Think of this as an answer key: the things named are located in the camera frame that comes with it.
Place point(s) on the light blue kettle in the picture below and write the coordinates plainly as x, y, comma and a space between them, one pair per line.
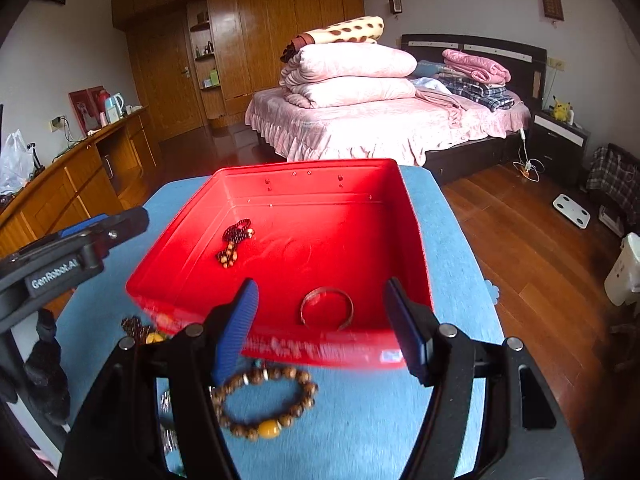
114, 106

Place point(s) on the plaid bag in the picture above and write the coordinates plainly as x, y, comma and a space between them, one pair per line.
615, 177

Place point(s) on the silver bangle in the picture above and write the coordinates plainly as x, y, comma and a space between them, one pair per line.
303, 311

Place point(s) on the red tin box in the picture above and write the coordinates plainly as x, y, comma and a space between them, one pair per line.
325, 220

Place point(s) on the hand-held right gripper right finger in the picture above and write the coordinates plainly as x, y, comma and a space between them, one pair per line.
407, 332

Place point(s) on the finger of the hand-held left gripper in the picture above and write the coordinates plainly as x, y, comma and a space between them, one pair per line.
125, 225

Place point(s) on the small wall box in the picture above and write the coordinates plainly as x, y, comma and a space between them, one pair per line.
396, 6

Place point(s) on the red photo frame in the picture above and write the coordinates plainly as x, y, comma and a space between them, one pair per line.
85, 107

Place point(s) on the spotted cream blanket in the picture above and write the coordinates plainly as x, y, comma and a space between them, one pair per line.
350, 30

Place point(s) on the wooden wardrobe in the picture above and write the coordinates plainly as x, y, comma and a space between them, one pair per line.
280, 35

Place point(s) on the pink bedspread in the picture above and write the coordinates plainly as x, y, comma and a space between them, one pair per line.
375, 125

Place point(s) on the plaid clothes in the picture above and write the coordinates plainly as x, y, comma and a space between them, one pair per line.
482, 94

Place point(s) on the wooden door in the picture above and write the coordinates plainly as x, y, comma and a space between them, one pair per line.
167, 75

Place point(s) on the green box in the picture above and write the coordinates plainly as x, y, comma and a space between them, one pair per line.
213, 79

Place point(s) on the yellow plush toy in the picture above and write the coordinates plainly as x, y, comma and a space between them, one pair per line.
561, 109

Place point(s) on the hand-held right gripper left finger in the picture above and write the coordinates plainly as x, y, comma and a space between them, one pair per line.
235, 332

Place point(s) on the white bin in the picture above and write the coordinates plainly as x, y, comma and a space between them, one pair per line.
625, 270

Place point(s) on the dark wooden bed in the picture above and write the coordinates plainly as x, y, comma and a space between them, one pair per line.
520, 67

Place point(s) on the wall outlet by bed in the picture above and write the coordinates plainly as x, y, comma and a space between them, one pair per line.
556, 63

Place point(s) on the wooden desk cabinet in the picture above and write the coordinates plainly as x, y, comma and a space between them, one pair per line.
75, 175

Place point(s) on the wall outlet by desk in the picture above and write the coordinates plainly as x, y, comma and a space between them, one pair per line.
55, 122

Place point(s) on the blue tablecloth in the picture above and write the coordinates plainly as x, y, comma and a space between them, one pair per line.
450, 240

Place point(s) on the white bathroom scale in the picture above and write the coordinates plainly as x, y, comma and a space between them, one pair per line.
571, 211

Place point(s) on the dark nightstand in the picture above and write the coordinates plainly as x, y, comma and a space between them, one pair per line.
557, 145

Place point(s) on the folded pink quilt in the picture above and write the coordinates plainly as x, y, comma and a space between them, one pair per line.
350, 62
360, 92

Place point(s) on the folded pink blanket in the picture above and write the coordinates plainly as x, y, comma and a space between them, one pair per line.
475, 66

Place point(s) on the brown wall frame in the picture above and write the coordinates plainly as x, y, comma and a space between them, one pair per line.
552, 6

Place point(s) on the white plastic bag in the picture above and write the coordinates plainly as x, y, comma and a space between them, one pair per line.
12, 165

